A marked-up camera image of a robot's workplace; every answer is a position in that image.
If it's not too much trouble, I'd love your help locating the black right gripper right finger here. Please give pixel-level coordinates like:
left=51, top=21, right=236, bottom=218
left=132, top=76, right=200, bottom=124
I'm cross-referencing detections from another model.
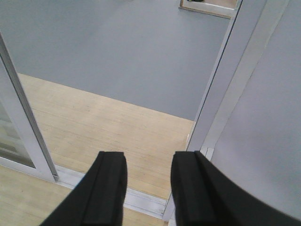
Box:
left=171, top=151, right=301, bottom=226

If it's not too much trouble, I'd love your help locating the white wall panel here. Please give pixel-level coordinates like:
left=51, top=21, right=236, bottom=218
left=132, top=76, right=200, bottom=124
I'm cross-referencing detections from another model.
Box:
left=212, top=0, right=301, bottom=218

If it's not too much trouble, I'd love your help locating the aluminium door floor track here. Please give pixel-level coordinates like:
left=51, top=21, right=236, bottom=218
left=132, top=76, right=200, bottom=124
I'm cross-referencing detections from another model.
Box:
left=55, top=165, right=166, bottom=219

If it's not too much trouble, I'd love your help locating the light wooden floor platform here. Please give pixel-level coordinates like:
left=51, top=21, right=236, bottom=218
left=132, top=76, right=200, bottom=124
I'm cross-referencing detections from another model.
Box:
left=0, top=74, right=193, bottom=226

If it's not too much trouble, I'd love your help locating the wooden tray frame right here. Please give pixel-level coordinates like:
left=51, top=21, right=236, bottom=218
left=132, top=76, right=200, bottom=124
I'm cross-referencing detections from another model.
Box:
left=179, top=0, right=241, bottom=19

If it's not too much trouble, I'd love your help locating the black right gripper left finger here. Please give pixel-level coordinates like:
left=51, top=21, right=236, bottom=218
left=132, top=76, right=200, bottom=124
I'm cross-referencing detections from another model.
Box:
left=42, top=152, right=127, bottom=226

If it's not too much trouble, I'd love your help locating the white sliding glass door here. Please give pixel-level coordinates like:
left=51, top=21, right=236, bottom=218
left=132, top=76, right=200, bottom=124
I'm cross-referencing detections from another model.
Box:
left=0, top=39, right=58, bottom=182

